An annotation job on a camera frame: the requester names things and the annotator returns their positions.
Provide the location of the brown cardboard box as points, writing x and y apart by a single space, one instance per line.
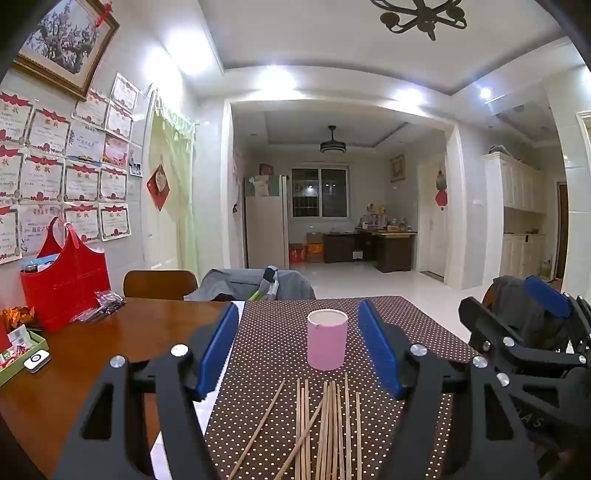
314 238

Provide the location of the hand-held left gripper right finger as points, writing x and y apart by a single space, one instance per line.
378 350

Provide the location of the wooden chair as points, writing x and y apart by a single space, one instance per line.
157 284

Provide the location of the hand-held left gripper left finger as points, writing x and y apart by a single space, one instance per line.
217 350

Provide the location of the dark grey jacket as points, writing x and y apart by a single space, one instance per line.
517 295

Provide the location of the group of wooden chopsticks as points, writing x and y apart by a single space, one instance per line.
330 424

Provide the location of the brown polka dot tablecloth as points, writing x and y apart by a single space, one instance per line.
277 332

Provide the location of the gold framed painting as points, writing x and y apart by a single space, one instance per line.
69 37

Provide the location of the red bag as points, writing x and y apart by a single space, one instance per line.
69 286

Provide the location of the white door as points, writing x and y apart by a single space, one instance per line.
429 240

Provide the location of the red hanging door decoration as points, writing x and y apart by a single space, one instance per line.
441 194

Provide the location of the red cardboard box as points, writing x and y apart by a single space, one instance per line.
296 254

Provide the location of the wall of award certificates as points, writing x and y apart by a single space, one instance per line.
46 134

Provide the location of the small wall photo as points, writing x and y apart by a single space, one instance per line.
135 168

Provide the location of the window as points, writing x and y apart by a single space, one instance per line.
318 194

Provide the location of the orange cardboard box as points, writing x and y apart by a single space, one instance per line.
314 253

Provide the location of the silver refrigerator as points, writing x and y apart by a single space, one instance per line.
265 230

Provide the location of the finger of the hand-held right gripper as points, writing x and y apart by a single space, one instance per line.
547 295
480 318

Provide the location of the black ceiling fan lamp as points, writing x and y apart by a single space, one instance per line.
333 147

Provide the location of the framed wall picture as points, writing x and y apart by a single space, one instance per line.
397 168

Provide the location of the small framed picture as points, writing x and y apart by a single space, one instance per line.
266 170

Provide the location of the black chandelier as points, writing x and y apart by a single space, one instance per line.
415 14

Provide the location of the clutter of small desk items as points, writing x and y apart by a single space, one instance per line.
383 221

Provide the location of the light grey jacket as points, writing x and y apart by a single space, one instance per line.
295 286

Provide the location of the white printed cloth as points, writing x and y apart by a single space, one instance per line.
210 408

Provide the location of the white cabinet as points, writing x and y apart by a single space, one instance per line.
521 184

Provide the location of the green tray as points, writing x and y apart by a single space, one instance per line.
14 374

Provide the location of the green curtain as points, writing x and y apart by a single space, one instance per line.
182 221

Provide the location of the orange snack packets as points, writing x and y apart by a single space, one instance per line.
18 316

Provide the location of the small white device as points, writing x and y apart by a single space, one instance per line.
37 360

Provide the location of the dark wooden desk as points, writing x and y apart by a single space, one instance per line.
392 254

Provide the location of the pink cup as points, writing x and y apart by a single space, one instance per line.
327 346

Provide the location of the red diamond door decoration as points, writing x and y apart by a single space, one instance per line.
158 189

